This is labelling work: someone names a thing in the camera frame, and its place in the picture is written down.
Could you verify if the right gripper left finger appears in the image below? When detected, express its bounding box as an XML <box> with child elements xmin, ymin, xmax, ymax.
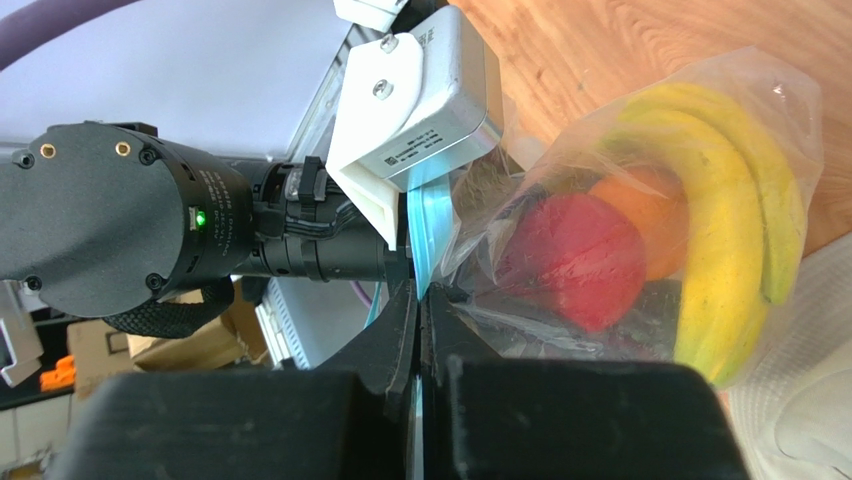
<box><xmin>49</xmin><ymin>282</ymin><xmax>418</xmax><ymax>479</ymax></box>

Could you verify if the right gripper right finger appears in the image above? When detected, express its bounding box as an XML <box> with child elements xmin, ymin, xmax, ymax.
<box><xmin>420</xmin><ymin>284</ymin><xmax>748</xmax><ymax>479</ymax></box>

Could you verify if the red fake apple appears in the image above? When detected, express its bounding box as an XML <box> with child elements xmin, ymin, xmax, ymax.
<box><xmin>494</xmin><ymin>193</ymin><xmax>647</xmax><ymax>332</ymax></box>

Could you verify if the clear zip top bag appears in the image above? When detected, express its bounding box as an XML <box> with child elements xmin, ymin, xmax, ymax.
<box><xmin>408</xmin><ymin>47</ymin><xmax>824</xmax><ymax>387</ymax></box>

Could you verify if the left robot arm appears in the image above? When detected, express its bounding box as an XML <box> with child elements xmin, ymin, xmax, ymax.
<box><xmin>1</xmin><ymin>121</ymin><xmax>414</xmax><ymax>339</ymax></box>

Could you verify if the orange fake orange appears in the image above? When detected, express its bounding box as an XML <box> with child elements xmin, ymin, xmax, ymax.
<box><xmin>589</xmin><ymin>165</ymin><xmax>689</xmax><ymax>281</ymax></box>

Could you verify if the yellow fake fruit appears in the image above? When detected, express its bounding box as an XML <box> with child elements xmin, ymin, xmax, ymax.
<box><xmin>598</xmin><ymin>82</ymin><xmax>806</xmax><ymax>387</ymax></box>

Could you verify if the beige bucket hat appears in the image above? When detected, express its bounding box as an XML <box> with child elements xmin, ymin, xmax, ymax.
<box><xmin>727</xmin><ymin>235</ymin><xmax>851</xmax><ymax>479</ymax></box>

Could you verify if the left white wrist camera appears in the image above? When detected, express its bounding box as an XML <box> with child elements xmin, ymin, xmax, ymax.
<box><xmin>326</xmin><ymin>5</ymin><xmax>504</xmax><ymax>250</ymax></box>

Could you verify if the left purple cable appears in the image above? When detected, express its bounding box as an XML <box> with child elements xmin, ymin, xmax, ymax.
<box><xmin>0</xmin><ymin>0</ymin><xmax>141</xmax><ymax>73</ymax></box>

